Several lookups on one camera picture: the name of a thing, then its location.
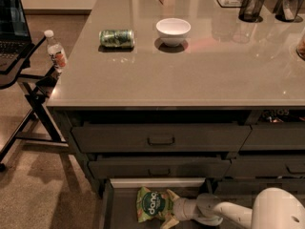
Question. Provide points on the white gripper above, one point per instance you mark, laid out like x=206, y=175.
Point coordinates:
x=183, y=208

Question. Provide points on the green rice chip bag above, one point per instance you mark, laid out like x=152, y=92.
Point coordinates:
x=153, y=205

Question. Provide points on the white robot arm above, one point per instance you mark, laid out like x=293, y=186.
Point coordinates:
x=273, y=208

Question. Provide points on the open grey bottom drawer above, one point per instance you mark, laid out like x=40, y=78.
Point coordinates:
x=119, y=199

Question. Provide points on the grey top left drawer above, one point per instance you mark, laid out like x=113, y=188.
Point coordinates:
x=148, y=138

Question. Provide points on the grey bottom right drawer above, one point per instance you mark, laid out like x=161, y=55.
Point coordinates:
x=252, y=187

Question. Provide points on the grey middle right drawer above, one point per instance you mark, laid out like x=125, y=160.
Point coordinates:
x=267, y=166

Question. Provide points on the grey middle left drawer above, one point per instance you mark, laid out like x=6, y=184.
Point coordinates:
x=159, y=166

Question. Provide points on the grey top right drawer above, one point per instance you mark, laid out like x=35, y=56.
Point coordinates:
x=276, y=136

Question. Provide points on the snack bags in drawer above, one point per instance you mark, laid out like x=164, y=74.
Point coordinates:
x=282, y=115

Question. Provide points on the black folding stand table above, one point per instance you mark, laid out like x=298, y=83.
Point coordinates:
x=37, y=89

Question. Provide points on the white ceramic bowl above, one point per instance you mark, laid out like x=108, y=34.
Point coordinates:
x=173, y=31

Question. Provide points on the green soda can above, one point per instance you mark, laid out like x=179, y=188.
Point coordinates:
x=116, y=38

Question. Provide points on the clear plastic water bottle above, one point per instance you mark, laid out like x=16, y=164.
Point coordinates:
x=56, y=51

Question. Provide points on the black mesh cup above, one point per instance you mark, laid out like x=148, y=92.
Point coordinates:
x=250, y=10

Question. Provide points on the black laptop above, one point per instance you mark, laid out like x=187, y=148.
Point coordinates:
x=15, y=37

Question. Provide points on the dark container with glass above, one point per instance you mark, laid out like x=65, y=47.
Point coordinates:
x=287, y=10

